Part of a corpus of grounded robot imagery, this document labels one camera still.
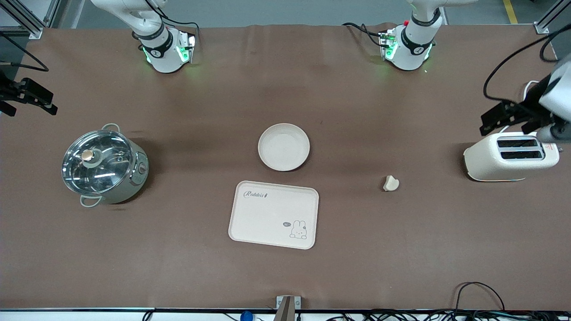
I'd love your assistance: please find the black left base cable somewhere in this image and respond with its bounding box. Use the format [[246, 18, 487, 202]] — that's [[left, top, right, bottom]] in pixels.
[[342, 22, 385, 47]]

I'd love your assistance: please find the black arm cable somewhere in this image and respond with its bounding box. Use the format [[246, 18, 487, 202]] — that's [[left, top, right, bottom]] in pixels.
[[483, 25, 571, 103], [0, 33, 49, 72]]

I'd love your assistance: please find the black cable bundle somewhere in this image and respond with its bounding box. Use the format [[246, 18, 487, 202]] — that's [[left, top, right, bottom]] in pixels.
[[326, 310, 571, 321]]

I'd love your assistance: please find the aluminium frame profile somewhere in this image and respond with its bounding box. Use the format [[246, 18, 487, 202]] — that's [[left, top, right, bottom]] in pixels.
[[534, 0, 571, 34], [0, 0, 61, 39]]

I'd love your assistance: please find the glass pot lid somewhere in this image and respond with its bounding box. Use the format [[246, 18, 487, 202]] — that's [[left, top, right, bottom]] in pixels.
[[62, 130, 135, 196]]

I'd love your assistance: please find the cream rabbit print tray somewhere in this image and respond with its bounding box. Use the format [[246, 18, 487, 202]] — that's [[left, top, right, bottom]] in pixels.
[[228, 180, 320, 250]]

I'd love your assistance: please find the black right base cable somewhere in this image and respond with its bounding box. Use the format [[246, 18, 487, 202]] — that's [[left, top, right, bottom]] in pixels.
[[154, 0, 200, 45]]

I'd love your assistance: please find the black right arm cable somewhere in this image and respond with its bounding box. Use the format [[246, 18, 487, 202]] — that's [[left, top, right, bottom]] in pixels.
[[0, 33, 49, 72]]

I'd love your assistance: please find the left arm base connector panel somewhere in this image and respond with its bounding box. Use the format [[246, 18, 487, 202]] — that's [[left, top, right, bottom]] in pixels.
[[379, 29, 398, 61]]

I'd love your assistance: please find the right arm base connector panel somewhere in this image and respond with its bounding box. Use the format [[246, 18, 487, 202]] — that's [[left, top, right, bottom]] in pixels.
[[176, 32, 197, 64]]

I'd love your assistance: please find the white toaster power cable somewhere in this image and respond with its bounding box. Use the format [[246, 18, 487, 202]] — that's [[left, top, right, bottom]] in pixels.
[[499, 80, 540, 133]]

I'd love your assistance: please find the black looped floor cable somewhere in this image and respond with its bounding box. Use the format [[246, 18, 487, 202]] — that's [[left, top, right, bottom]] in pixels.
[[454, 282, 505, 313]]

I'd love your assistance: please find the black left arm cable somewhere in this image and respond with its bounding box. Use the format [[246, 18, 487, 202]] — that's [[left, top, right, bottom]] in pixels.
[[483, 25, 571, 103]]

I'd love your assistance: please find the black base cable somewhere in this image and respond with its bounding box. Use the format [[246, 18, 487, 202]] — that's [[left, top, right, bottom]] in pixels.
[[154, 0, 200, 45], [342, 22, 385, 47]]

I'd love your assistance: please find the cream two-slot toaster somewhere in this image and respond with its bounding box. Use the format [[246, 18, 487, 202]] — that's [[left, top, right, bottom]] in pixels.
[[463, 132, 560, 182]]

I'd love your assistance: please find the pale green electric pot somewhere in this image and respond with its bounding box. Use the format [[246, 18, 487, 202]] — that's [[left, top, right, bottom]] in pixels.
[[62, 123, 150, 208]]

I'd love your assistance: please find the grey metal camera bracket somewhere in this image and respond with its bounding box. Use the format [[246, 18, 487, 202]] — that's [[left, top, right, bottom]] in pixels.
[[276, 296, 301, 321]]

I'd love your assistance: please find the cream round plate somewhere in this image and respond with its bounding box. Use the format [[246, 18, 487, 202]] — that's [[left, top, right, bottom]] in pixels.
[[258, 123, 310, 172]]

